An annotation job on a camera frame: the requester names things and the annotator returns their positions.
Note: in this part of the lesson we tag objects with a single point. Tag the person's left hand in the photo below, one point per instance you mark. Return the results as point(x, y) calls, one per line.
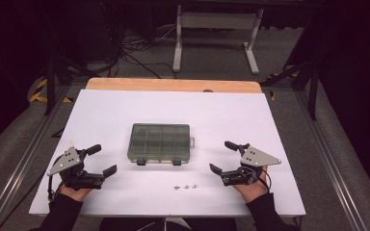
point(75, 194)

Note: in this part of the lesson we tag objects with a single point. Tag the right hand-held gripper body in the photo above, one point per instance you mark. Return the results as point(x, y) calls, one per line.
point(257, 159)

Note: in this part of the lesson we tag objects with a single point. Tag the white metal stand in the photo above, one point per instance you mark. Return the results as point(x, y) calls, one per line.
point(216, 20)

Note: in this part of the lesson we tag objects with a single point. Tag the aluminium floor rail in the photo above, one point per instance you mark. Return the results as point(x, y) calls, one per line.
point(334, 166)
point(22, 163)

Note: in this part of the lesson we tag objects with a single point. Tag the small silver screw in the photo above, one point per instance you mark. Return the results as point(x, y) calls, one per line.
point(195, 186)
point(177, 187)
point(186, 186)

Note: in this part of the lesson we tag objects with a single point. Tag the person's right hand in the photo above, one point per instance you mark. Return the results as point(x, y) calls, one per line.
point(252, 192)

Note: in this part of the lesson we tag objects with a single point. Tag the black tripod stand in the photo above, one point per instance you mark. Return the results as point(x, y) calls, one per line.
point(53, 70)
point(305, 73)

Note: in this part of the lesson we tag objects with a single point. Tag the wooden table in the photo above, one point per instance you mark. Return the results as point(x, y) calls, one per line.
point(173, 85)

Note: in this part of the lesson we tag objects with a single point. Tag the yellow black floor tape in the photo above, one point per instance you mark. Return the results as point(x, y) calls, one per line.
point(281, 76)
point(40, 93)

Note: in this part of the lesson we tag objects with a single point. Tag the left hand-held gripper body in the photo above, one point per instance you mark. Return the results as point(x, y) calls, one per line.
point(65, 160)

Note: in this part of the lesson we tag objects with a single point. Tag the clear grey compartment storage box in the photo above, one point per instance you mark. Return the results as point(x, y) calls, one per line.
point(159, 142)

